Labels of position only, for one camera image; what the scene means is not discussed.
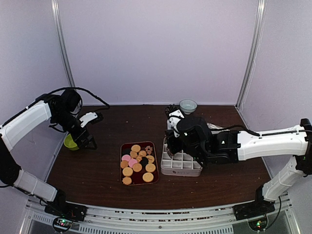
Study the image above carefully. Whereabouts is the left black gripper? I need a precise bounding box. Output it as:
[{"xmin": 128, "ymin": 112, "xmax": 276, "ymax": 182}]
[{"xmin": 52, "ymin": 110, "xmax": 97, "ymax": 149}]

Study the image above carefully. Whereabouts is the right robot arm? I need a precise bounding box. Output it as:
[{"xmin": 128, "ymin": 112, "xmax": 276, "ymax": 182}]
[{"xmin": 165, "ymin": 115, "xmax": 312, "ymax": 220}]

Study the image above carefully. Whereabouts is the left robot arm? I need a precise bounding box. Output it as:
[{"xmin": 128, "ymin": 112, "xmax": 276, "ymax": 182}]
[{"xmin": 0, "ymin": 87, "xmax": 103, "ymax": 227}]

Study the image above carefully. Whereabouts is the green plastic bowl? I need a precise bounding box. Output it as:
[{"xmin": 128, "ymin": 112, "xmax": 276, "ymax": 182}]
[{"xmin": 63, "ymin": 134, "xmax": 79, "ymax": 151}]

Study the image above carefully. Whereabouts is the white divided cookie tin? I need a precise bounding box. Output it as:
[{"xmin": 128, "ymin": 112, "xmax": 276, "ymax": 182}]
[{"xmin": 161, "ymin": 139, "xmax": 202, "ymax": 177}]

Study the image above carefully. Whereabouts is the brown flower cookie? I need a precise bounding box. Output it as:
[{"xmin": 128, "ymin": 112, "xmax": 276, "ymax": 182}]
[{"xmin": 145, "ymin": 146, "xmax": 153, "ymax": 155}]

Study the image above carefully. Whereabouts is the pale blue ceramic bowl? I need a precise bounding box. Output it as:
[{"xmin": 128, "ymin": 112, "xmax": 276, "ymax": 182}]
[{"xmin": 179, "ymin": 99, "xmax": 197, "ymax": 115}]

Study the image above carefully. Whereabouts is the black round cookie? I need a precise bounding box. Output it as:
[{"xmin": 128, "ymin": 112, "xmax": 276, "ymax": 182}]
[
  {"xmin": 122, "ymin": 149, "xmax": 131, "ymax": 155},
  {"xmin": 139, "ymin": 157, "xmax": 149, "ymax": 166}
]

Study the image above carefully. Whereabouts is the dark red cookie tray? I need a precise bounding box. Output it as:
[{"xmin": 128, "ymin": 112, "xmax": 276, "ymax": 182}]
[{"xmin": 120, "ymin": 141, "xmax": 159, "ymax": 186}]

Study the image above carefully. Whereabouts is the large round tan cookie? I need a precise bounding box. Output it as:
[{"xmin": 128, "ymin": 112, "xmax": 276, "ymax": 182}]
[{"xmin": 142, "ymin": 172, "xmax": 154, "ymax": 183}]

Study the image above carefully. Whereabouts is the smooth round tan cookie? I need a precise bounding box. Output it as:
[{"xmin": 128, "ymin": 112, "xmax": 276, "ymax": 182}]
[{"xmin": 132, "ymin": 163, "xmax": 142, "ymax": 172}]

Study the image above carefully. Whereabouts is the left pink round cookie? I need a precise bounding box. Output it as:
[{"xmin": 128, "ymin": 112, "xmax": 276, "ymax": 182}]
[{"xmin": 121, "ymin": 155, "xmax": 132, "ymax": 161}]

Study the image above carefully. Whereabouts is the pink round cookie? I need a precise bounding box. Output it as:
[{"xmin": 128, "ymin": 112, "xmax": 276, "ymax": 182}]
[
  {"xmin": 121, "ymin": 155, "xmax": 132, "ymax": 161},
  {"xmin": 128, "ymin": 158, "xmax": 138, "ymax": 168}
]

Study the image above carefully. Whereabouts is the right pink round cookie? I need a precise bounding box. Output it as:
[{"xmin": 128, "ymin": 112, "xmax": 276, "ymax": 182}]
[{"xmin": 128, "ymin": 158, "xmax": 138, "ymax": 168}]

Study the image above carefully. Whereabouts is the bottom left round cookie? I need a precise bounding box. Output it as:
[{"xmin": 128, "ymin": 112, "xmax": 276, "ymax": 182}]
[{"xmin": 122, "ymin": 176, "xmax": 132, "ymax": 185}]

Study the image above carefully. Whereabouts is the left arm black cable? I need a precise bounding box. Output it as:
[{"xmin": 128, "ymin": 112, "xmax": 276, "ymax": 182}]
[{"xmin": 48, "ymin": 87, "xmax": 111, "ymax": 108}]

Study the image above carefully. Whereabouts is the right aluminium frame post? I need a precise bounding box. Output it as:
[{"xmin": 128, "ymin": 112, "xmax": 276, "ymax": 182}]
[{"xmin": 236, "ymin": 0, "xmax": 267, "ymax": 111}]

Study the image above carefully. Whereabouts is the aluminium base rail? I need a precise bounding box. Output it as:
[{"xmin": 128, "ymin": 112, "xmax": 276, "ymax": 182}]
[{"xmin": 17, "ymin": 194, "xmax": 303, "ymax": 234}]

